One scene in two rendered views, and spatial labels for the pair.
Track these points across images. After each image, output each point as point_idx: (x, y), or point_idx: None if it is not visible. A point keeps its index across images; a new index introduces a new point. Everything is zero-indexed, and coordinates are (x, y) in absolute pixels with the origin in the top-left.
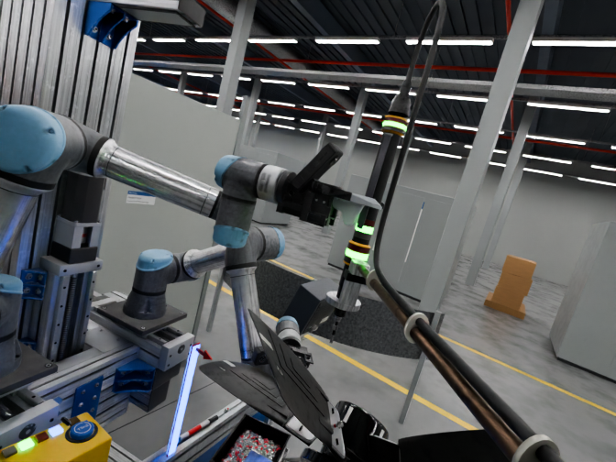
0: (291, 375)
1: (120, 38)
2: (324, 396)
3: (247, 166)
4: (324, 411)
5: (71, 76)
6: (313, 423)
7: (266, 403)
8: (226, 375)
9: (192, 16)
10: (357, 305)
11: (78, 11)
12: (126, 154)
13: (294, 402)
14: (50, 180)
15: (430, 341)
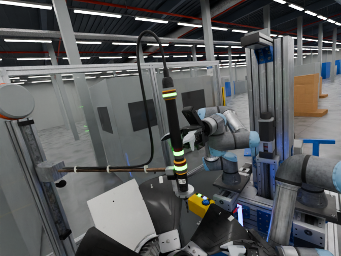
0: (158, 194)
1: (271, 56)
2: (172, 224)
3: None
4: (165, 226)
5: (257, 83)
6: (151, 212)
7: (201, 231)
8: (215, 215)
9: (250, 41)
10: (176, 193)
11: (254, 57)
12: (227, 115)
13: (146, 195)
14: None
15: (102, 168)
